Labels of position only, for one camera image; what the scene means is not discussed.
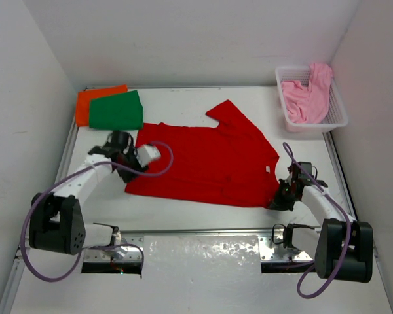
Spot green t shirt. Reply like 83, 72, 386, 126
89, 90, 143, 131

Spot orange t shirt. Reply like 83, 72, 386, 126
75, 84, 128, 127

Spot red t shirt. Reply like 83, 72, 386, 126
125, 100, 279, 208

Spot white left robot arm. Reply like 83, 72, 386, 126
29, 131, 160, 255

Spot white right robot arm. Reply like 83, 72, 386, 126
269, 162, 373, 283

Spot white plastic bin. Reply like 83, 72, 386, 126
275, 66, 348, 133

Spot pink t shirt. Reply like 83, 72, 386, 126
281, 63, 333, 124

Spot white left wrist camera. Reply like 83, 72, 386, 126
137, 145, 161, 167

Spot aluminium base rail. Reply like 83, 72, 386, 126
16, 225, 322, 262

